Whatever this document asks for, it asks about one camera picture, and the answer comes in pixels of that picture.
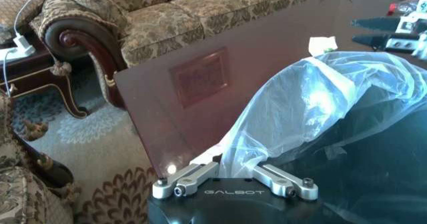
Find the dark wooden side table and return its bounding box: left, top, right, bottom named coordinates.
left=0, top=31, right=91, bottom=120

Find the white power strip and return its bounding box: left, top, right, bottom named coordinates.
left=0, top=46, right=36, bottom=60

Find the crumpled white paper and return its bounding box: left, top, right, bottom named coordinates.
left=307, top=36, right=339, bottom=58

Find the white charger plug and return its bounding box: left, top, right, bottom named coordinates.
left=12, top=33, right=32, bottom=51

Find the beige sofa tassel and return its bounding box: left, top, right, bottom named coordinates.
left=50, top=59, right=74, bottom=76

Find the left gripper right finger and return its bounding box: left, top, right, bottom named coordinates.
left=252, top=163, right=320, bottom=202

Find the patterned brown fabric sofa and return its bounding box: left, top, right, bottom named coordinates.
left=28, top=0, right=322, bottom=110

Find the black trash bin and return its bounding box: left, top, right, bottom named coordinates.
left=259, top=83, right=427, bottom=224

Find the clear plastic bottle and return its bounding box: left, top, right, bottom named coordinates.
left=387, top=0, right=421, bottom=16

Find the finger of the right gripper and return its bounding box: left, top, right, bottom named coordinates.
left=351, top=32, right=422, bottom=54
left=351, top=10, right=427, bottom=35

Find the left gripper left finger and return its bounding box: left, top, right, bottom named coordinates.
left=152, top=153, right=223, bottom=200

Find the patterned brown fabric armchair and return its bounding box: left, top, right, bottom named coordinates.
left=0, top=88, right=82, bottom=224

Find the white charging cable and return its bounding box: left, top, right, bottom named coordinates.
left=2, top=0, right=70, bottom=90

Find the patterned beige floor rug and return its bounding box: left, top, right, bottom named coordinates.
left=11, top=68, right=162, bottom=224

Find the translucent plastic bin bag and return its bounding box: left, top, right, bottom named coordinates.
left=218, top=50, right=427, bottom=224

